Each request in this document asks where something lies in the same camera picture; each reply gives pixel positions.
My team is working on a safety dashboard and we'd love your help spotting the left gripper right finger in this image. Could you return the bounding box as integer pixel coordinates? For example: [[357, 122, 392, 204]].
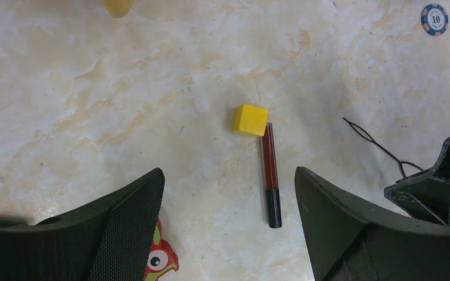
[[295, 167, 450, 280]]

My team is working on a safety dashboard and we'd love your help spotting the black hair loop tool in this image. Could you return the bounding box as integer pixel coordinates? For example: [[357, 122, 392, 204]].
[[343, 117, 424, 178]]

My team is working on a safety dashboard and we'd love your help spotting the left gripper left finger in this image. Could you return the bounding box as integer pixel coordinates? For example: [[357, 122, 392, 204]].
[[0, 168, 165, 280]]

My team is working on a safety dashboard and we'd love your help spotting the dark red lip gloss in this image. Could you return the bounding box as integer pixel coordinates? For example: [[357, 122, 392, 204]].
[[261, 123, 282, 228]]

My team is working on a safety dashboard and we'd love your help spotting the red owl number toy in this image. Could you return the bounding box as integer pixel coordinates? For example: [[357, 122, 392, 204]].
[[144, 219, 179, 281]]

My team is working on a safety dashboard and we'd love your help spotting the blue poker chip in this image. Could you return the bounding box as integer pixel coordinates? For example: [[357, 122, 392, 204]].
[[421, 4, 449, 36]]

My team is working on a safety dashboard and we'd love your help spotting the yellow rectangular block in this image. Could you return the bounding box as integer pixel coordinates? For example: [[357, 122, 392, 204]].
[[101, 0, 135, 18]]

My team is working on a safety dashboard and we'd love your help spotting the small yellow cube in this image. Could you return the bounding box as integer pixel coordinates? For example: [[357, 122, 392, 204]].
[[232, 104, 268, 137]]

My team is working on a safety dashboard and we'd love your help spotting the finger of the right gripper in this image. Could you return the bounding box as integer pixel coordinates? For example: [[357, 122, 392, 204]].
[[384, 137, 450, 227]]

